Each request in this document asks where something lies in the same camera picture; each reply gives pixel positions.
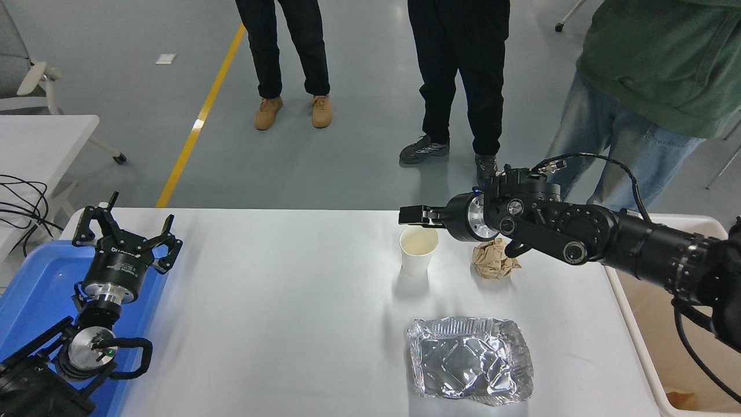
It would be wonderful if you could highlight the person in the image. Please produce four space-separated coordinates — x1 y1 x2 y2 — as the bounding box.
234 0 333 131
399 0 511 186
544 0 741 212

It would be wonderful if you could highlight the white paper cup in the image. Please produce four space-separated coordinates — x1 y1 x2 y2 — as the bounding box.
399 224 439 276

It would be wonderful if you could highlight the blue plastic tray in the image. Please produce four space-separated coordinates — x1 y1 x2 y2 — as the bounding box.
0 239 171 417

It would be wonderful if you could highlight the crumpled tan paper ball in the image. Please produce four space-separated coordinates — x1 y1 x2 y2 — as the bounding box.
472 239 522 281

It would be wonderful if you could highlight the silver foil tray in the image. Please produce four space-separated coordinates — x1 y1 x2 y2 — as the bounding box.
406 316 534 406

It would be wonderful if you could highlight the large pale plastic bin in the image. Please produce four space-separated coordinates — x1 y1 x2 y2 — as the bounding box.
602 213 741 417

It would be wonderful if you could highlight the white chair leg with castor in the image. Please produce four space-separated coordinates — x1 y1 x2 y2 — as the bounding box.
555 0 588 32

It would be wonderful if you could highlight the grey office chair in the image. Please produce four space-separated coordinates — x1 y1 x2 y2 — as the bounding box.
0 0 127 166

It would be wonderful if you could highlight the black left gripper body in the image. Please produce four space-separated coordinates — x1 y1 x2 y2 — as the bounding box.
80 239 155 296

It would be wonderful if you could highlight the black cable bundle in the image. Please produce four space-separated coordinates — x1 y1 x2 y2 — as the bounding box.
0 174 65 258

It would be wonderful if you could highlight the grey metal chair leg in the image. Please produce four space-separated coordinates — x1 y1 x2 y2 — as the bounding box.
705 119 741 190

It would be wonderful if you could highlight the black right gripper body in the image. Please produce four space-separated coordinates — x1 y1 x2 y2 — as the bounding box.
443 193 475 242

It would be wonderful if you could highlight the white side table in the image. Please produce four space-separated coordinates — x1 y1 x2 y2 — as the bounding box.
0 115 100 264

